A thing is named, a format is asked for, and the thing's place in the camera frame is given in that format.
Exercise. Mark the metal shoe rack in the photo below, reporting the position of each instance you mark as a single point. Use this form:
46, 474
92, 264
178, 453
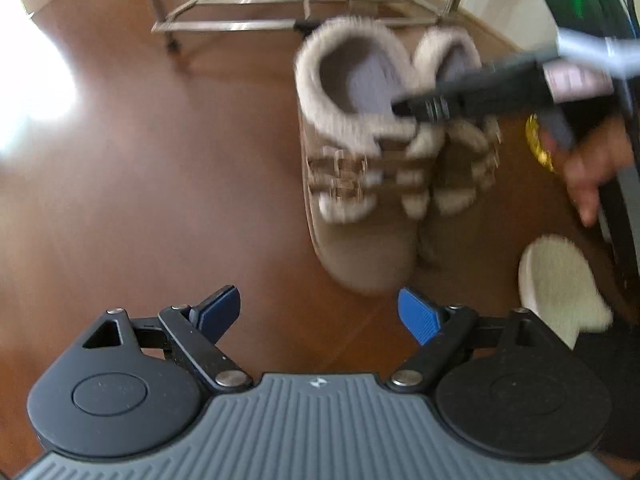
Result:
280, 0

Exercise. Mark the white fluffy slipper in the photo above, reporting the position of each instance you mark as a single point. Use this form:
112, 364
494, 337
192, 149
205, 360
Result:
555, 285

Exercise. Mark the beige fur-lined buckle slipper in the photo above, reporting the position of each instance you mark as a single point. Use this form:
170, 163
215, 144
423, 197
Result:
455, 170
360, 210

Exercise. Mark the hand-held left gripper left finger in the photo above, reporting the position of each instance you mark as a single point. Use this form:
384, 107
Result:
220, 310

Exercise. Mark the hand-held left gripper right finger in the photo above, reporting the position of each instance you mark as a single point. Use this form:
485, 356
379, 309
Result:
419, 316

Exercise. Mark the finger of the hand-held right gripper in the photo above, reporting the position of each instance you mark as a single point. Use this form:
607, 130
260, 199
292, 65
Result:
475, 92

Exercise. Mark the person's dark pants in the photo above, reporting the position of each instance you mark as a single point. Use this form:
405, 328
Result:
612, 385

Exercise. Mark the yellow patterned object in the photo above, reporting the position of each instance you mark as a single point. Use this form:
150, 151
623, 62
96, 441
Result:
539, 145

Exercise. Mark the person's right hand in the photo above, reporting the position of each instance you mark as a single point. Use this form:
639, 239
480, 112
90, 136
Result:
595, 165

